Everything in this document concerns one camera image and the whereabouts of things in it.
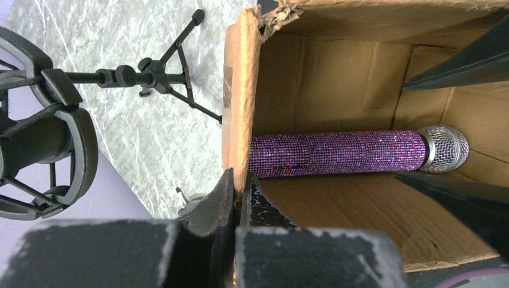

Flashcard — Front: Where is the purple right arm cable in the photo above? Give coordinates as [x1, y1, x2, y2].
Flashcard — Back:
[435, 266, 509, 288]

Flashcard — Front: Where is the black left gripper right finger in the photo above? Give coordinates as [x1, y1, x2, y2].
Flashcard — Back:
[234, 173, 408, 287]

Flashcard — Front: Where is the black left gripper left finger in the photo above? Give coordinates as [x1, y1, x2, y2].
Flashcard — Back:
[1, 169, 235, 287]

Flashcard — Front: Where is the purple glitter microphone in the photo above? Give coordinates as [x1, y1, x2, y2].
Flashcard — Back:
[248, 125, 469, 178]

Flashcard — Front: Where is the brown cardboard box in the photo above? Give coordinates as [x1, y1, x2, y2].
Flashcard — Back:
[222, 1, 508, 272]

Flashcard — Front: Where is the black round-base clip stand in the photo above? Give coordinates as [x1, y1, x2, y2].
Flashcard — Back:
[257, 0, 279, 14]

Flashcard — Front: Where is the black tripod shock-mount stand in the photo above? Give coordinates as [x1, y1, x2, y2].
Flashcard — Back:
[1, 9, 222, 221]

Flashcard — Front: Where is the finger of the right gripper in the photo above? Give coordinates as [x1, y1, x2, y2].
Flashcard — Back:
[396, 172, 508, 260]
[402, 17, 508, 91]

